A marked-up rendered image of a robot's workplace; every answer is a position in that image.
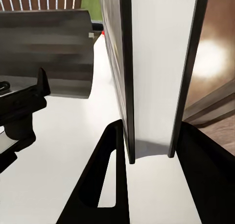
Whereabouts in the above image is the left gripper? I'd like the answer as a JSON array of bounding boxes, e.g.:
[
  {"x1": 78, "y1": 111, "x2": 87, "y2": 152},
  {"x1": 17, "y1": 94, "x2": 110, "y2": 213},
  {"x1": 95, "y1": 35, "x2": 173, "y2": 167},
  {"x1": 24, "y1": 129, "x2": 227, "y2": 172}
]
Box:
[{"x1": 0, "y1": 67, "x2": 50, "y2": 133}]

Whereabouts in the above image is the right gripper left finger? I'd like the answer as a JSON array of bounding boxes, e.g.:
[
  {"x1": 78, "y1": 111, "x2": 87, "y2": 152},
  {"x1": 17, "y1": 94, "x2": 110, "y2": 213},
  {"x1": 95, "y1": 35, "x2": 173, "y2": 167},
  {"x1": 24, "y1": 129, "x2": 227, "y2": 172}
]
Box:
[{"x1": 56, "y1": 119, "x2": 130, "y2": 224}]

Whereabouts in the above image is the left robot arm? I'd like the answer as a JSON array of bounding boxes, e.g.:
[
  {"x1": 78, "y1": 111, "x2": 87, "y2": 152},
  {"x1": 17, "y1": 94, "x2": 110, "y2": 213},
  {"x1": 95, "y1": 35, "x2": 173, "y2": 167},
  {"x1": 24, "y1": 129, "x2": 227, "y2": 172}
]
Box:
[{"x1": 0, "y1": 67, "x2": 50, "y2": 174}]

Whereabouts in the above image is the hardback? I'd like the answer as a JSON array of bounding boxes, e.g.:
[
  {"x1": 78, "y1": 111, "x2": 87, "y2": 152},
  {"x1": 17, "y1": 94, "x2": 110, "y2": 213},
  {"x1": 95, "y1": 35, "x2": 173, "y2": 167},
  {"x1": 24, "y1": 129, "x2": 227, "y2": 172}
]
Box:
[{"x1": 100, "y1": 0, "x2": 208, "y2": 164}]

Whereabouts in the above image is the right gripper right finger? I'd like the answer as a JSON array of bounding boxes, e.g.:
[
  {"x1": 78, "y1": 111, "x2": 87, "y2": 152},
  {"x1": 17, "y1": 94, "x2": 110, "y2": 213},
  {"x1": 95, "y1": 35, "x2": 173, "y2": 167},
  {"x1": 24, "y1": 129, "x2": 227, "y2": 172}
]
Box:
[{"x1": 176, "y1": 121, "x2": 235, "y2": 224}]

